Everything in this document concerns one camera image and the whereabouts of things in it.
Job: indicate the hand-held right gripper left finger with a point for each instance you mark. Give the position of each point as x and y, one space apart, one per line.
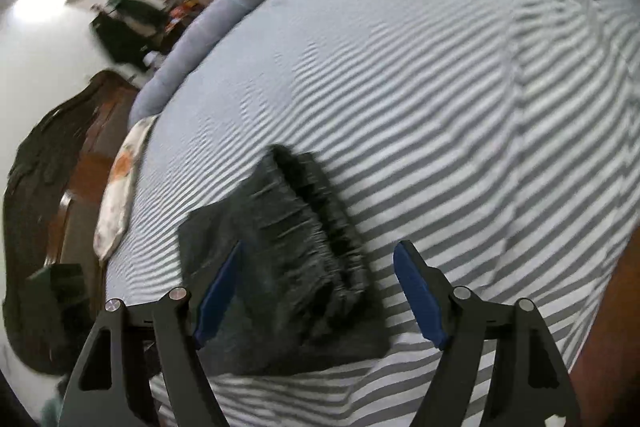
220 292

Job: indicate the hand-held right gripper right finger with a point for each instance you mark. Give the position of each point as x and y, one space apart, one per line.
415 292

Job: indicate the dark grey pants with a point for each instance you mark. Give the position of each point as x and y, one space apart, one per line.
280 267

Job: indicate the person's left forearm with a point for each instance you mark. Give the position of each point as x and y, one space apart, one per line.
52 412

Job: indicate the carved dark wooden headboard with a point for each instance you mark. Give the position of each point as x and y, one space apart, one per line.
35 207

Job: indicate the floral white pillow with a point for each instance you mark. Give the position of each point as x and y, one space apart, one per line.
117 197

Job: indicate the grey striped bed sheet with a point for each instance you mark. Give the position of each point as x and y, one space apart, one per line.
425 107

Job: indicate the rolled grey-blue blanket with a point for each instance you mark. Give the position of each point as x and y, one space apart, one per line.
225 22

